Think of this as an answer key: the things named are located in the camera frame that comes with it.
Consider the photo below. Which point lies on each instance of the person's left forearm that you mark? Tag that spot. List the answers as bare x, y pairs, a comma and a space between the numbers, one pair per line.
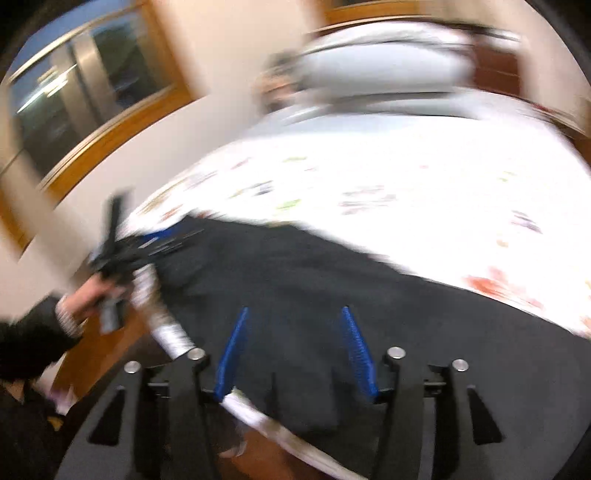
32, 337

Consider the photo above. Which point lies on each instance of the black pants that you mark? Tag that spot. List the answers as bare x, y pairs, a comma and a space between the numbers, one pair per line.
300, 286

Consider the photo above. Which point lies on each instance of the person's dark clothing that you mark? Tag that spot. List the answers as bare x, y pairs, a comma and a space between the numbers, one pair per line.
23, 429

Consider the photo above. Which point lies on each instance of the person's left hand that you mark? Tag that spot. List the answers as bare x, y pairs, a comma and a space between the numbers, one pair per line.
87, 295

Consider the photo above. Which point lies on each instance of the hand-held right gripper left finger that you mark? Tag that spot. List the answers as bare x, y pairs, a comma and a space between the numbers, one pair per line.
231, 350

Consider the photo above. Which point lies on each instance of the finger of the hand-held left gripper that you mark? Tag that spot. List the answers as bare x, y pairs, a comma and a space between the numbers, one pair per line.
154, 241

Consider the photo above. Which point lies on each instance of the large wooden framed window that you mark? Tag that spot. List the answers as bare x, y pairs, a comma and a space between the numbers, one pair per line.
83, 101

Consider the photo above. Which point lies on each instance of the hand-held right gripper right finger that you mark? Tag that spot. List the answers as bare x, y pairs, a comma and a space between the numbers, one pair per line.
359, 353

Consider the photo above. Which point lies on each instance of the floral patterned quilt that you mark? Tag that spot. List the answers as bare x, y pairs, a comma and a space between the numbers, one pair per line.
392, 184

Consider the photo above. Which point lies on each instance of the dark wooden headboard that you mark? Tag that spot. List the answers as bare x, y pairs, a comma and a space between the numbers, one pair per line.
501, 69

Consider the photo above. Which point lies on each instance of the folded light blue duvet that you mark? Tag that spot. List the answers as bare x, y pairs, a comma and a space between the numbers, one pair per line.
383, 64

